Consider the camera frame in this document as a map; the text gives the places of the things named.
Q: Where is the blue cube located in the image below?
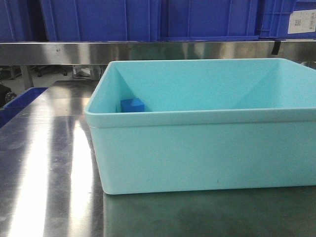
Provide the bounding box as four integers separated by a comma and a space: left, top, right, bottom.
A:
120, 98, 145, 113

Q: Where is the blue crate upper shelf right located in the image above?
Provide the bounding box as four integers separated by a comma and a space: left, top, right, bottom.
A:
160, 0, 259, 41

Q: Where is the blue crate shelf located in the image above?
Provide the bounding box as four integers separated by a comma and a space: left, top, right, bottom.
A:
160, 0, 259, 41
40, 0, 161, 42
0, 0, 47, 42

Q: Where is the blue crate upper shelf middle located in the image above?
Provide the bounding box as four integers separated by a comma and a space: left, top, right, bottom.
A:
40, 0, 161, 42

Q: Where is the blue crate upper shelf left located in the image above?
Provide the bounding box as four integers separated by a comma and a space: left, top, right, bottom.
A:
0, 0, 47, 42

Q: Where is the light turquoise plastic bin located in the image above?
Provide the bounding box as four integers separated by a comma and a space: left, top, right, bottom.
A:
84, 58, 316, 195

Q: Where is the blue bin beside table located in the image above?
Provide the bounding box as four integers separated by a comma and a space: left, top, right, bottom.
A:
0, 87, 47, 127

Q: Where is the white paper label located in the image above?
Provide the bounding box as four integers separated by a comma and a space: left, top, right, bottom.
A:
288, 9, 316, 34

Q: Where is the stainless steel shelf rail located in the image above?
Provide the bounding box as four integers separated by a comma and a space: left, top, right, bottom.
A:
0, 39, 316, 66

